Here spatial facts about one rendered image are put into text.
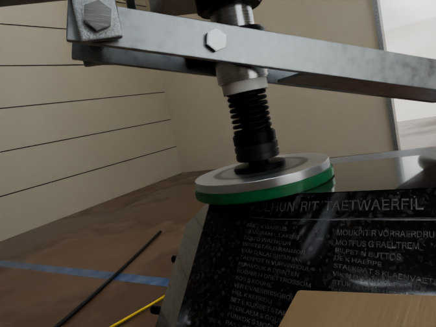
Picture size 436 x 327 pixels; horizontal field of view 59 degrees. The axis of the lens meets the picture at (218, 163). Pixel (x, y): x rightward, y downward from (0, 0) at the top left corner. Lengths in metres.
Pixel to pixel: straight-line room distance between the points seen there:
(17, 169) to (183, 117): 2.96
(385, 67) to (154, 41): 0.36
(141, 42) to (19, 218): 4.77
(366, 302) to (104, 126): 5.88
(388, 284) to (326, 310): 0.25
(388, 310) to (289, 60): 0.44
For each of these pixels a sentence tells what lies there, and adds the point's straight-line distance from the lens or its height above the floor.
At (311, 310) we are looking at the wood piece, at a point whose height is 0.83.
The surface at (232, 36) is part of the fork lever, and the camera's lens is 0.55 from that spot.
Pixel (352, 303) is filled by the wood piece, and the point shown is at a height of 0.83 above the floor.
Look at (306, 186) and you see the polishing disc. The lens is 0.53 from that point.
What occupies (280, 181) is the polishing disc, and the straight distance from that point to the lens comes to 0.52.
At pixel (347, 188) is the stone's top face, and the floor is 0.80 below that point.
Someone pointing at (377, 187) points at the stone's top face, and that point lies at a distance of 0.50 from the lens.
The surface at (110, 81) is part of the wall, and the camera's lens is 6.28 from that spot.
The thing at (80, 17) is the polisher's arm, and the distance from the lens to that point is 0.50.
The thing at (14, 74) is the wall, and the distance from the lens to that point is 5.44.
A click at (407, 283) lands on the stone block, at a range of 0.44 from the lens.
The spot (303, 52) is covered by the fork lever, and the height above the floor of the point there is 0.99.
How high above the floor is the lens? 0.93
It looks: 7 degrees down
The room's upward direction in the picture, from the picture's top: 12 degrees counter-clockwise
